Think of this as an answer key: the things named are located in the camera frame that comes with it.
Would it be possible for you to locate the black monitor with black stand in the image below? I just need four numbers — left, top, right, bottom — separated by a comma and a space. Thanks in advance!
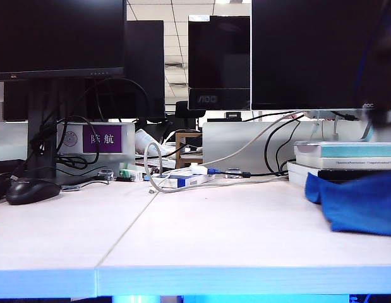
0, 0, 126, 187

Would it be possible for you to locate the dark background monitor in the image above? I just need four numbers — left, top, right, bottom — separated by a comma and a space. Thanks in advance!
84, 20, 166, 122

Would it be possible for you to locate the blue microfibre rag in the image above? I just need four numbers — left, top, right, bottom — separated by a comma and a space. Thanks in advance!
304, 172, 391, 237

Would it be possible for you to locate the beige cable with white plug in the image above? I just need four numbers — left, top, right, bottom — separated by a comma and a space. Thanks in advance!
190, 110, 306, 175

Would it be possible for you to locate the thick black cable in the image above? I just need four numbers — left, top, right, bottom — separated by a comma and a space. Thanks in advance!
264, 114, 305, 177

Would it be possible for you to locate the beige looped cable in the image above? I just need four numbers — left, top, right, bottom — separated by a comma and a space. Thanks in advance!
143, 141, 289, 194

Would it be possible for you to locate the purple name sign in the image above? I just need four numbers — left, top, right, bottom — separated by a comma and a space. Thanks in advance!
83, 125, 123, 153

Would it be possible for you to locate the frosted glass divider panel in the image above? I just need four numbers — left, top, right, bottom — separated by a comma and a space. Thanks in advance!
0, 121, 28, 162

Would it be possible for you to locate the grey partition panel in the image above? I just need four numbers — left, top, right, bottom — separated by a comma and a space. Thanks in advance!
202, 121, 373, 175

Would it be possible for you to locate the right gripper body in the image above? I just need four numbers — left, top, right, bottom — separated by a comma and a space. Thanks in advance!
359, 104, 391, 143

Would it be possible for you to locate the white book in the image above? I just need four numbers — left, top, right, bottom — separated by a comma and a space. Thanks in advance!
295, 155, 391, 170

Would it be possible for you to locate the thin black cable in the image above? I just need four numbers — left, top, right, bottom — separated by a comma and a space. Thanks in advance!
275, 119, 302, 173

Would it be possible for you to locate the blue and white box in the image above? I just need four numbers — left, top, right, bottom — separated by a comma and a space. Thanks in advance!
150, 173, 217, 189

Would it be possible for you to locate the large AOC monitor silver stand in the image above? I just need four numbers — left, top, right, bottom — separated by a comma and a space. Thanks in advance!
251, 0, 391, 142

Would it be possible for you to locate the black cable bundle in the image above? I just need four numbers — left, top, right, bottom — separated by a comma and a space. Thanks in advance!
11, 116, 101, 182

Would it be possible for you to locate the long looping black cable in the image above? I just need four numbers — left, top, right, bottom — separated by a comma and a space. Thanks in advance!
84, 77, 151, 123

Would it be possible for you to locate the green and white box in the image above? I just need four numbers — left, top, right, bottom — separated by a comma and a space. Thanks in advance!
119, 169, 145, 183

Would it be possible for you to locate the black monitor power cable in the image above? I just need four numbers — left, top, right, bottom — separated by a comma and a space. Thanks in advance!
329, 110, 362, 122

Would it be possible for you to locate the white plastic bag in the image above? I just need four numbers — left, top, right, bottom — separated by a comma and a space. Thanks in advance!
135, 128, 171, 156

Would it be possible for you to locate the wooden shelf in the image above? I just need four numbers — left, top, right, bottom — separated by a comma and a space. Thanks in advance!
175, 132, 204, 169

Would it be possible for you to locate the small black AOC monitor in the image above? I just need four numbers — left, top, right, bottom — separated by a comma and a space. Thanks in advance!
188, 15, 251, 110

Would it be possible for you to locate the black cable with blue plug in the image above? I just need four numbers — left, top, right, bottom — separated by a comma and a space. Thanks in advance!
207, 168, 289, 177

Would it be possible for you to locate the teal book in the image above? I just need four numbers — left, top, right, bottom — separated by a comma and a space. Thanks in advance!
292, 141, 391, 158

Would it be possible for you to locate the black computer mouse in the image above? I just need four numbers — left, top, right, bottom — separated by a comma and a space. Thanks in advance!
6, 179, 61, 205

